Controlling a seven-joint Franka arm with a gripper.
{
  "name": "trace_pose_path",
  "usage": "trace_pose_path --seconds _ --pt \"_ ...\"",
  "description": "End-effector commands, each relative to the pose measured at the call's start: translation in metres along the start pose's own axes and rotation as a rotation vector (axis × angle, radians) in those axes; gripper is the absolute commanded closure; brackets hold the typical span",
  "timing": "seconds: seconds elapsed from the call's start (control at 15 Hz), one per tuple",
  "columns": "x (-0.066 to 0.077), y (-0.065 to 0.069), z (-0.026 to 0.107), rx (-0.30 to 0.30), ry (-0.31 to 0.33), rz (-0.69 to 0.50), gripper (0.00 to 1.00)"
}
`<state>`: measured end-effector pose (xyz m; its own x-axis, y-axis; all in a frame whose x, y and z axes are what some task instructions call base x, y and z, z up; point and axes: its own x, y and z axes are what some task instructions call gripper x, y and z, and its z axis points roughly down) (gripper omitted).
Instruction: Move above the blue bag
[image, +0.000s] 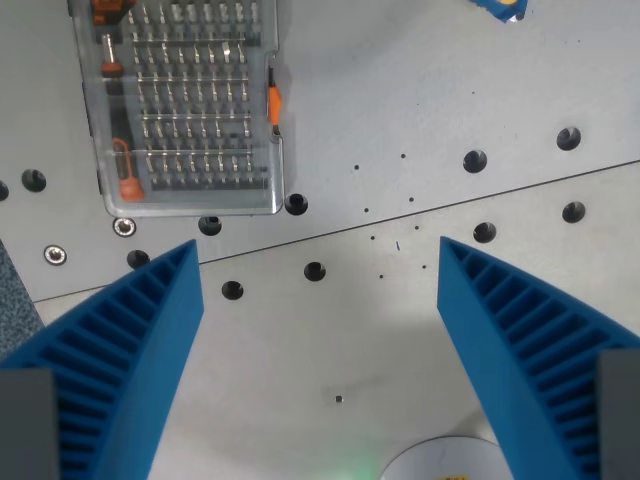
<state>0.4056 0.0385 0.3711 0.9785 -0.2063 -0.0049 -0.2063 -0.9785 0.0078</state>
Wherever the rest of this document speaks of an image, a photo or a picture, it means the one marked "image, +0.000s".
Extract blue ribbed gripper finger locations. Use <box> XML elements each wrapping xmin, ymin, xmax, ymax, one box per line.
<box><xmin>0</xmin><ymin>238</ymin><xmax>205</xmax><ymax>480</ymax></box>
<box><xmin>436</xmin><ymin>235</ymin><xmax>640</xmax><ymax>480</ymax></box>

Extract blue yellow snack bag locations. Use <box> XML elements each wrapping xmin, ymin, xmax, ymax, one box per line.
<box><xmin>467</xmin><ymin>0</ymin><xmax>530</xmax><ymax>24</ymax></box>

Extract white round disc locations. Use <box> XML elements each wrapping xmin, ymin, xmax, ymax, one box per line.
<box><xmin>378</xmin><ymin>435</ymin><xmax>502</xmax><ymax>480</ymax></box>

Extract blue speckled mat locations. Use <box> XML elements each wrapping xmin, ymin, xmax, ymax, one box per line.
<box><xmin>0</xmin><ymin>238</ymin><xmax>45</xmax><ymax>360</ymax></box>

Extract orange pry tool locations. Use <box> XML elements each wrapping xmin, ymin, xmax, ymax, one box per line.
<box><xmin>110</xmin><ymin>138</ymin><xmax>145</xmax><ymax>203</ymax></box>

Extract clear plastic screwdriver bit case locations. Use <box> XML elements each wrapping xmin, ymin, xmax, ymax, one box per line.
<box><xmin>66</xmin><ymin>0</ymin><xmax>287</xmax><ymax>219</ymax></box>

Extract orange black tweezers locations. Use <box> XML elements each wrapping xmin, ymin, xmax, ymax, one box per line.
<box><xmin>266</xmin><ymin>66</ymin><xmax>284</xmax><ymax>145</ymax></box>

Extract black orange screwdriver handle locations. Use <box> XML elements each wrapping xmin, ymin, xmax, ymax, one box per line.
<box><xmin>99</xmin><ymin>33</ymin><xmax>127</xmax><ymax>109</ymax></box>

